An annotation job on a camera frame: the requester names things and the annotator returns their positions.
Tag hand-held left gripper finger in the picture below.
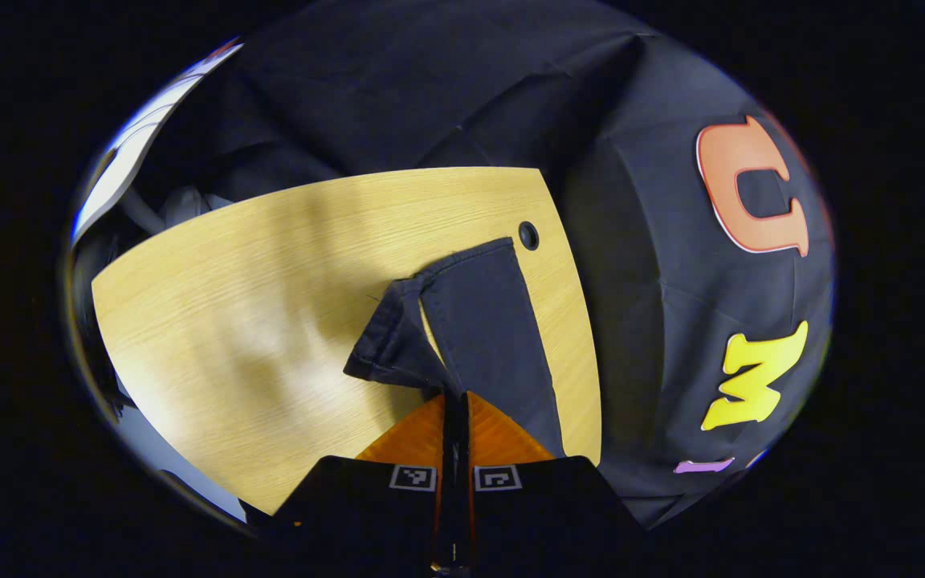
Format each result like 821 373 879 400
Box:
266 391 458 572
457 391 648 572

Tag black backdrop cloth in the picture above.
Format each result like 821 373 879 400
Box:
149 0 837 531

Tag black jeans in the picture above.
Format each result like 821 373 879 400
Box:
344 237 566 458

